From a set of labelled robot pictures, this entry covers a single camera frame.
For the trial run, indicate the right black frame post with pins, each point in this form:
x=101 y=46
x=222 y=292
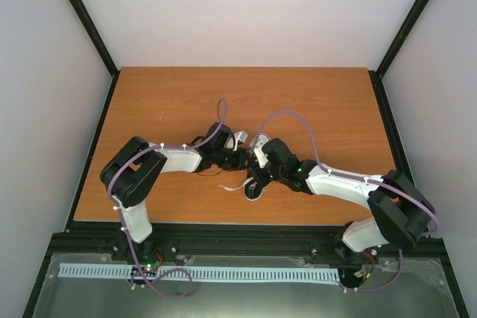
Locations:
x=399 y=39

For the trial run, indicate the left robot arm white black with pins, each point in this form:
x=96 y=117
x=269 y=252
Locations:
x=130 y=175

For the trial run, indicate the black white sneaker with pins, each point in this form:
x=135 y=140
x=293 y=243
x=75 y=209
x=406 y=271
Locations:
x=252 y=191

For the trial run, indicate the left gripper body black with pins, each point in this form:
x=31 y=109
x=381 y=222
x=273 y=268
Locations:
x=232 y=163

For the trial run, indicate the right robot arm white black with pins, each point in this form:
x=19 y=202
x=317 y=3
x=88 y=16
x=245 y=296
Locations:
x=400 y=213

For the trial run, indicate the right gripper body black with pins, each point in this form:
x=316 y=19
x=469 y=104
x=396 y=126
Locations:
x=262 y=180

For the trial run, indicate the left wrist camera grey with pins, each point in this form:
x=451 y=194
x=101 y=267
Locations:
x=237 y=139

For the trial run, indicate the black aluminium frame rail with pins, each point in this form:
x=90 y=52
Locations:
x=172 y=242

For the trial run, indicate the light blue cable duct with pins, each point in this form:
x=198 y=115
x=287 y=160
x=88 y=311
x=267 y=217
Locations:
x=203 y=274

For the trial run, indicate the black frame post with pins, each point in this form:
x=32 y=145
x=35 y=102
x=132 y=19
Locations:
x=89 y=26
x=399 y=39

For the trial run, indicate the left black frame post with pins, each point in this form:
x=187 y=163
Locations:
x=89 y=26

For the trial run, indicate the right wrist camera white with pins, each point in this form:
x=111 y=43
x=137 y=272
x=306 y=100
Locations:
x=256 y=150

